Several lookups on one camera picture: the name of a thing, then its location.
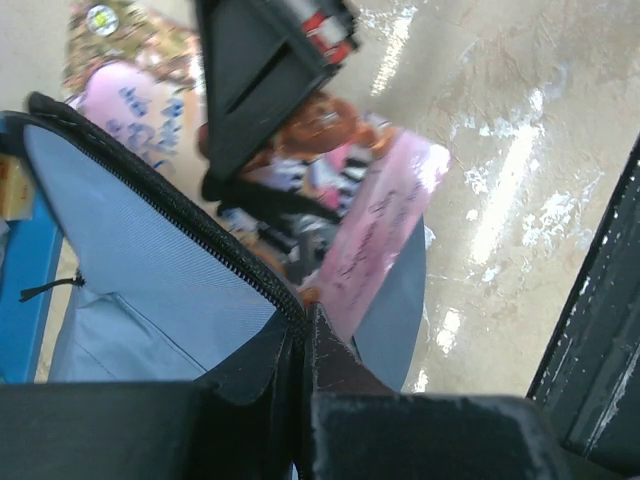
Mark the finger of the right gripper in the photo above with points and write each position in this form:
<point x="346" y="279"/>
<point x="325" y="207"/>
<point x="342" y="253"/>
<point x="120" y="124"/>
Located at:
<point x="262" y="60"/>

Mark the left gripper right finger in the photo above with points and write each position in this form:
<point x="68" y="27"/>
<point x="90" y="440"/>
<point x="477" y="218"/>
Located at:
<point x="355" y="427"/>

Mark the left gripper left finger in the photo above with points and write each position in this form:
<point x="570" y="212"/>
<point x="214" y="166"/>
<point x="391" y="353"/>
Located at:
<point x="229" y="423"/>

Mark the blue grey backpack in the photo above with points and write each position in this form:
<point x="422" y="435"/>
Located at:
<point x="165" y="293"/>

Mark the pink book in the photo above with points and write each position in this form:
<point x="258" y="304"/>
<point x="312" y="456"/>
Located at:
<point x="139" y="76"/>

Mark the blue wooden shelf unit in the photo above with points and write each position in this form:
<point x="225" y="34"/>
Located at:
<point x="32" y="254"/>

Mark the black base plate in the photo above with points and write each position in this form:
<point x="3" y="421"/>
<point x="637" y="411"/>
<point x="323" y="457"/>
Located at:
<point x="587" y="383"/>

